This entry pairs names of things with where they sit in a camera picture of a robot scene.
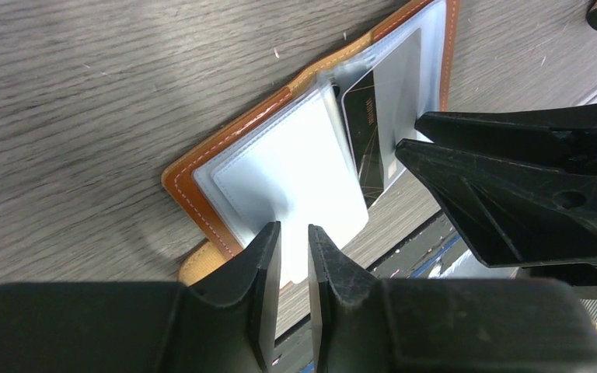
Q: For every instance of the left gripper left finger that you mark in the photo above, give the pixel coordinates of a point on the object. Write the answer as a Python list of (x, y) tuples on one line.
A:
[(224, 323)]

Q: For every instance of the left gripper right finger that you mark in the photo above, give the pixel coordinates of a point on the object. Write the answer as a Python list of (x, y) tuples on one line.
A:
[(361, 323)]

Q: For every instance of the black credit card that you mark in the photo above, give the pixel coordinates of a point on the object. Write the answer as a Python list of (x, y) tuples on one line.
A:
[(379, 110)]

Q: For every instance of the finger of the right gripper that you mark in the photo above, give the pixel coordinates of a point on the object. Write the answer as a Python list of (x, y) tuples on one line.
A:
[(510, 214), (556, 135)]

